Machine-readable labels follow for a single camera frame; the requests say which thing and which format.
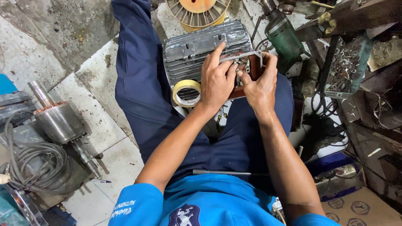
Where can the person's right hand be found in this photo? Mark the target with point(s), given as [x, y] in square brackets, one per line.
[259, 88]

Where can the cardboard box with round prints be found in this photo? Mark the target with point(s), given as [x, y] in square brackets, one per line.
[361, 208]

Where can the person's blue trousers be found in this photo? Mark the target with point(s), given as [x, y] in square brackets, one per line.
[157, 103]

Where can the person's left hand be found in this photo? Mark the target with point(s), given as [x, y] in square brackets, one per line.
[216, 84]

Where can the green electric drill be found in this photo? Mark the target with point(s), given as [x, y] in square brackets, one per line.
[282, 36]

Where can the dark wooden workbench shelf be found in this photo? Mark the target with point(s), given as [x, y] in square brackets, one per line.
[373, 94]

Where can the steel motor rotor with shaft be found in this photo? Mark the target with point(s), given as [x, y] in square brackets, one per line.
[58, 121]

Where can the blue box with clutter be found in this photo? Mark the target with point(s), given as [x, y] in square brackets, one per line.
[337, 175]

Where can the teal tray of metal parts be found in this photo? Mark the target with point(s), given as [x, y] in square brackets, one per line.
[345, 67]

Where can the grey finned electric motor housing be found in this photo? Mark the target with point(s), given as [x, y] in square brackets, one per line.
[204, 53]

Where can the person's blue shirt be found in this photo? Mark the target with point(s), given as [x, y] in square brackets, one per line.
[201, 204]

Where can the yellow tape roll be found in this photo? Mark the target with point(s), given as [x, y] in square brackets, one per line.
[185, 93]

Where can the grey metal rod tool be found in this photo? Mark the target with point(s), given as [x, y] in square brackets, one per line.
[219, 172]

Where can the blue pen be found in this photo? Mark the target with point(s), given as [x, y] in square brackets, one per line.
[102, 181]

